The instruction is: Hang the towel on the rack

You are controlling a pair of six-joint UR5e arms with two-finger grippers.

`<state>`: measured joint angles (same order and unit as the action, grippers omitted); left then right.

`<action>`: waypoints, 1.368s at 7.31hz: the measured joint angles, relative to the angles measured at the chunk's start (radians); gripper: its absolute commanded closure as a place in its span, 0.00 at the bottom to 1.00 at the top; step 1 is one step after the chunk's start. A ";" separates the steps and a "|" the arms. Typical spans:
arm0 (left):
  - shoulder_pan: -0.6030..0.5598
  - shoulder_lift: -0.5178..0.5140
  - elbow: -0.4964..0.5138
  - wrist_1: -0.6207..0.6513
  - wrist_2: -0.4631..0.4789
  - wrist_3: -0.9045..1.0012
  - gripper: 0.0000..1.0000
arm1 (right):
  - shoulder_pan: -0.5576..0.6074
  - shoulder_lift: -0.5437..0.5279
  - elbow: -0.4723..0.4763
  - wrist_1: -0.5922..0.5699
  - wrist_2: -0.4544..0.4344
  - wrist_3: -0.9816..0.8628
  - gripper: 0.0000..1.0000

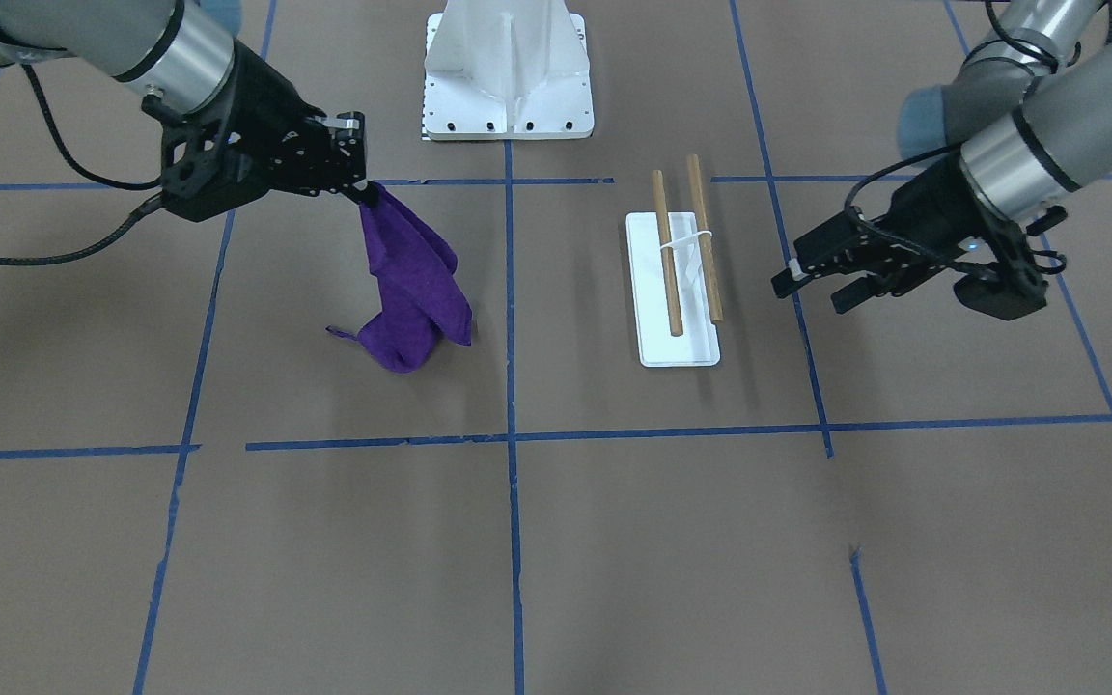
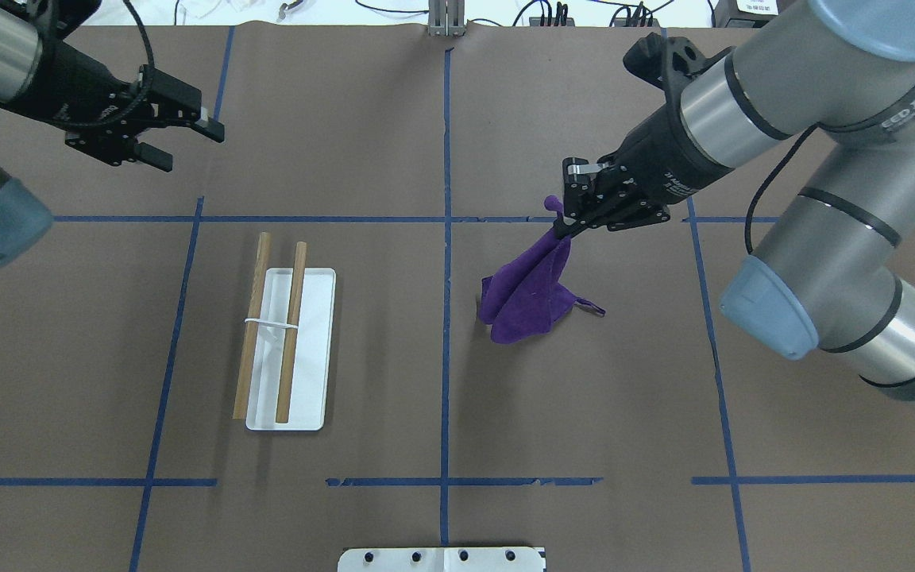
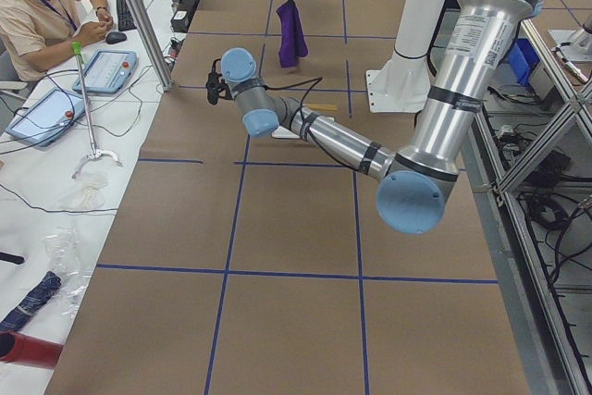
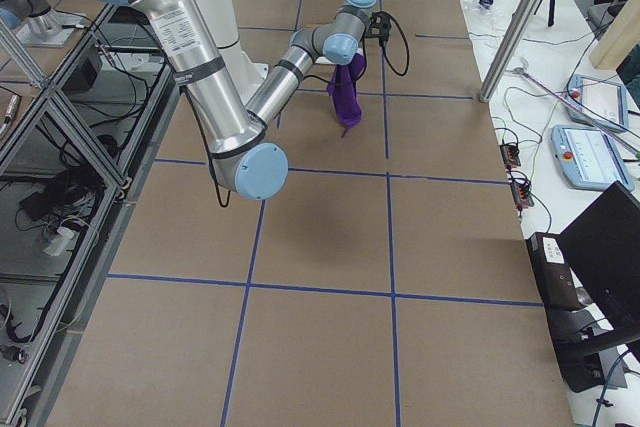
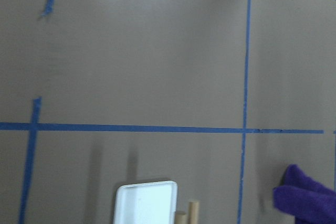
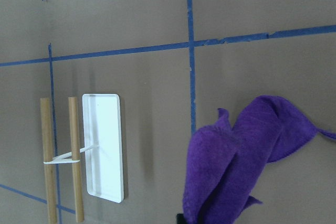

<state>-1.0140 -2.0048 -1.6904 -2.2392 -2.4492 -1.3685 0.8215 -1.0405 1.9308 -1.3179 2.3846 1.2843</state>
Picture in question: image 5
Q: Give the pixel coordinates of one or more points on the purple microfiber towel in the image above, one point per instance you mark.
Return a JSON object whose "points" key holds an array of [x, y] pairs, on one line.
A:
{"points": [[304, 198]]}

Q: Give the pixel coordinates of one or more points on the white wooden towel rack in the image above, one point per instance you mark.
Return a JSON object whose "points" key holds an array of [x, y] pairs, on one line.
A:
{"points": [[153, 202]]}

